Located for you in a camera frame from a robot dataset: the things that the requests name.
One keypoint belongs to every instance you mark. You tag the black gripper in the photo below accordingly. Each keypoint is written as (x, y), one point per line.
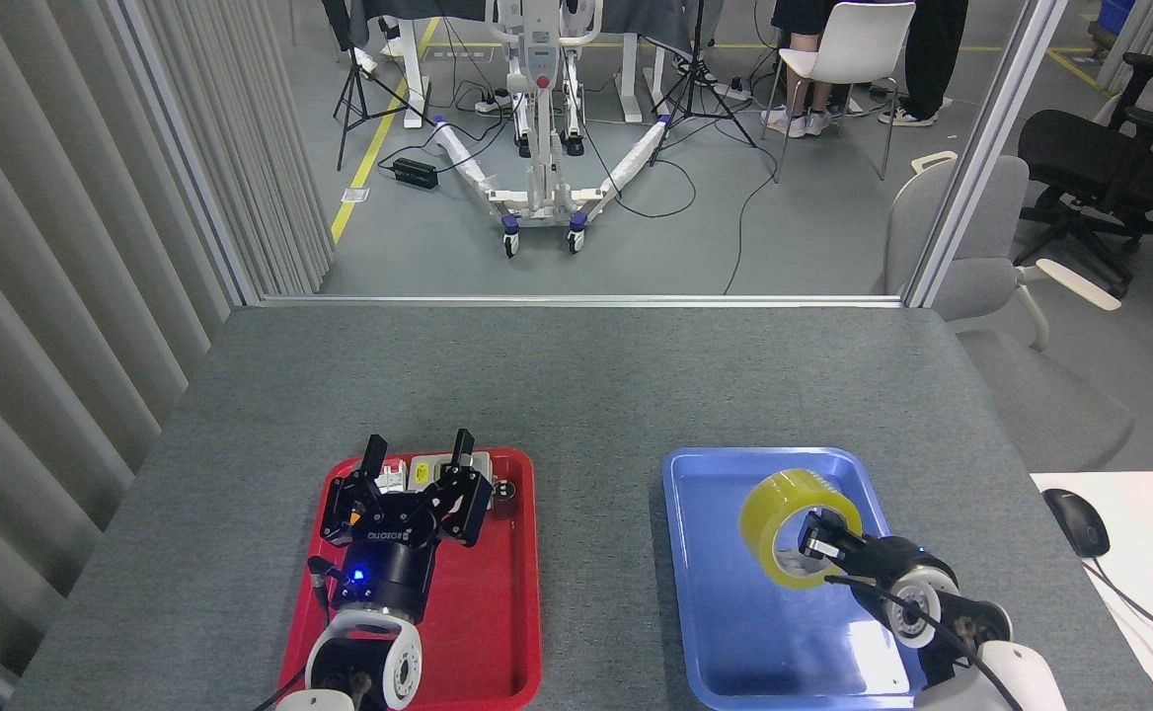
(890, 561)
(389, 568)

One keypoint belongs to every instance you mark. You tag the yellow tape roll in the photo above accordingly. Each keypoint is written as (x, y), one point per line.
(764, 513)

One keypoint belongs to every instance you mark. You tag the white circuit breaker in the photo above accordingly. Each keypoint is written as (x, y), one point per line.
(395, 474)

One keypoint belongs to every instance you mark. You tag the blue plastic tray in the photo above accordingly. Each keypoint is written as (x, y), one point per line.
(725, 612)

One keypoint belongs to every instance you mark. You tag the red plastic tray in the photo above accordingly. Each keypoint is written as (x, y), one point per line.
(488, 612)

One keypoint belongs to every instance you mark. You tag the black computer mouse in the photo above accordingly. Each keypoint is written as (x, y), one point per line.
(1076, 521)

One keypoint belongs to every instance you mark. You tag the grey office chair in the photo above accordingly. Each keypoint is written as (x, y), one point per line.
(971, 286)

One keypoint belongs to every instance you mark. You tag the white desk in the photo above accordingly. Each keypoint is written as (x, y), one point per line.
(1149, 523)

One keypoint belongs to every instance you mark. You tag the white floor label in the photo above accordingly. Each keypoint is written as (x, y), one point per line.
(355, 196)

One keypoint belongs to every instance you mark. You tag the black power adapter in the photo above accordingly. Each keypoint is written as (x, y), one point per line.
(416, 174)

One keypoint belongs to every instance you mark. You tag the white stand on wheels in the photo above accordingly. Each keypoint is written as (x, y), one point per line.
(540, 188)

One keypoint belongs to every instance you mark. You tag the white power strip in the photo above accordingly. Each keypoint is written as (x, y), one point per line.
(491, 105)
(731, 94)

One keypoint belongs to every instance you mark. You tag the grey pleated partition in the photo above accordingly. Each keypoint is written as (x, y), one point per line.
(43, 296)

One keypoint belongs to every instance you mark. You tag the black tripod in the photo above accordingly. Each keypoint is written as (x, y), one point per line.
(699, 59)
(350, 94)

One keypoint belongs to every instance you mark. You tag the seated person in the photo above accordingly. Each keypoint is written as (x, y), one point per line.
(806, 94)

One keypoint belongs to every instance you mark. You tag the black office chair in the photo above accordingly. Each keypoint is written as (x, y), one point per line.
(1080, 158)

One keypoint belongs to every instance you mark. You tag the white plastic chair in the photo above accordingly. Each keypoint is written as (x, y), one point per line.
(858, 44)

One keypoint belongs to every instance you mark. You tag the standing person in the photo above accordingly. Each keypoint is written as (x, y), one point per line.
(932, 49)

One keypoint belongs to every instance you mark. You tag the grey table with white legs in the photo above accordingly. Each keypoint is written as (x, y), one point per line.
(636, 18)

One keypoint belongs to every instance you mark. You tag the blue bin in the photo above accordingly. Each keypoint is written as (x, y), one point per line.
(1115, 15)

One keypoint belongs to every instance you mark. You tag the grey push button switch box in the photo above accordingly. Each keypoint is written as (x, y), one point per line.
(423, 469)

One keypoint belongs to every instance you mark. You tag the dark round knob switch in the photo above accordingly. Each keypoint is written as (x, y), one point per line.
(504, 502)

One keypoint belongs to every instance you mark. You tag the silver frame rail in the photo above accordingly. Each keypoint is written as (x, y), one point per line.
(576, 300)

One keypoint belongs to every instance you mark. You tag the silver frame post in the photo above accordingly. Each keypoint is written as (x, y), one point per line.
(981, 158)
(192, 168)

